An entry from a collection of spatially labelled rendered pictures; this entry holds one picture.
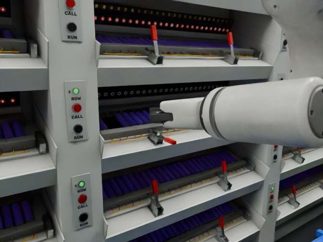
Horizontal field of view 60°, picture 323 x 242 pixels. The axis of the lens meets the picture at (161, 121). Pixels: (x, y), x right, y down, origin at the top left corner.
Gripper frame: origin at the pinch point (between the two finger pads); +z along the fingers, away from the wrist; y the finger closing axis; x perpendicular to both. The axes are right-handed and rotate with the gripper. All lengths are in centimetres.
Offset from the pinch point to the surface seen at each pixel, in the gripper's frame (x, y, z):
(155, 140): 6.9, -4.3, 10.9
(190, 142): 9.3, -15.1, 10.8
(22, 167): 7.7, 25.9, 12.3
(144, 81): -7.6, -1.5, 9.3
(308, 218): 59, -93, 22
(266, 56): -14, -50, 10
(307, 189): 45, -92, 22
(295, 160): 27, -74, 16
